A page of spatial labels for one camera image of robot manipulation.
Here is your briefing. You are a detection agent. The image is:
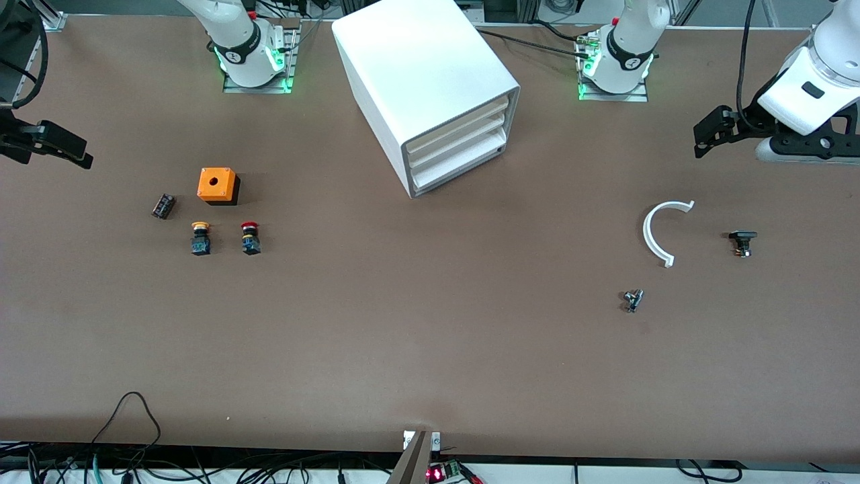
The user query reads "black table cable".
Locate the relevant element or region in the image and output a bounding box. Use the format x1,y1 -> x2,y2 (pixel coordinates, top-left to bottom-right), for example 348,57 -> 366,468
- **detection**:
474,28 -> 592,58
531,20 -> 587,42

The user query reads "orange button box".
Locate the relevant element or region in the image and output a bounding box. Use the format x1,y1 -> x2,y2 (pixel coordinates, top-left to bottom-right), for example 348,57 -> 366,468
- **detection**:
197,167 -> 241,206

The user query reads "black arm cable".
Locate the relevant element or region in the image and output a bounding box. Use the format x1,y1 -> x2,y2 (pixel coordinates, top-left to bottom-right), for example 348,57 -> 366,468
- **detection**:
0,13 -> 49,110
736,0 -> 763,132

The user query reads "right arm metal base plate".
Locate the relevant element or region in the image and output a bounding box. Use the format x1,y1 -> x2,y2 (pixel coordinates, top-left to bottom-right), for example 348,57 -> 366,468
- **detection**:
223,27 -> 297,94

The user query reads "white curved plastic piece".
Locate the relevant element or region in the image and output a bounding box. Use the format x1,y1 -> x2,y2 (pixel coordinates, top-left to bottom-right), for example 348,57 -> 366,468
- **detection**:
643,200 -> 695,269

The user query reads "white highest drawer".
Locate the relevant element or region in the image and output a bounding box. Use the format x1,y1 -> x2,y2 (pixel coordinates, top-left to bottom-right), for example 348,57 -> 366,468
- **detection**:
404,96 -> 510,151

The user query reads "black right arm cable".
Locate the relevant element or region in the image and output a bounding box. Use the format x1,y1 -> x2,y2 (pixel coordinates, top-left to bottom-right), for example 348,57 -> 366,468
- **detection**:
0,13 -> 49,110

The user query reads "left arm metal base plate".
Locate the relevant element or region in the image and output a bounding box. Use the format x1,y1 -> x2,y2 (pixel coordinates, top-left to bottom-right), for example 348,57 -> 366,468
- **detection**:
578,34 -> 650,103

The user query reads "white lowest drawer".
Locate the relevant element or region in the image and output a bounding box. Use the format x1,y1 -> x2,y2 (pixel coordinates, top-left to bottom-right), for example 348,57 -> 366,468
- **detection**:
411,129 -> 509,192

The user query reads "black looped cable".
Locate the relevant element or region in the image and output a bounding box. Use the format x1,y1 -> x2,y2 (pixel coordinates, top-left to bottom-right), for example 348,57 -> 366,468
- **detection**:
91,392 -> 162,448

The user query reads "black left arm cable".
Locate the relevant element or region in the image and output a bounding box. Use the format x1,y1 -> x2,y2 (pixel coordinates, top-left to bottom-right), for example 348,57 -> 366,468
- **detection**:
736,0 -> 763,132

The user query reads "circuit board with red LED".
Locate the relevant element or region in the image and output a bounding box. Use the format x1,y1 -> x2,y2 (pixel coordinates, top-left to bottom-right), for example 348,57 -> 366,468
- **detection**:
425,460 -> 464,484

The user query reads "white drawer cabinet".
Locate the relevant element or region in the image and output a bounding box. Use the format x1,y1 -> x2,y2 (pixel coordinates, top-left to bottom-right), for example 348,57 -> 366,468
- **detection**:
331,0 -> 521,199

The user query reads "aluminium frame profile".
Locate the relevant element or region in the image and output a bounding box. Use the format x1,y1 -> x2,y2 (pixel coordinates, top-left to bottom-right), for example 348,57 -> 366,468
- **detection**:
27,0 -> 68,33

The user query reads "white middle drawer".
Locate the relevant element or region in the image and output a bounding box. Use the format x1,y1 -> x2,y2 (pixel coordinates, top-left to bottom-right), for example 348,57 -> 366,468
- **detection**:
408,113 -> 507,170

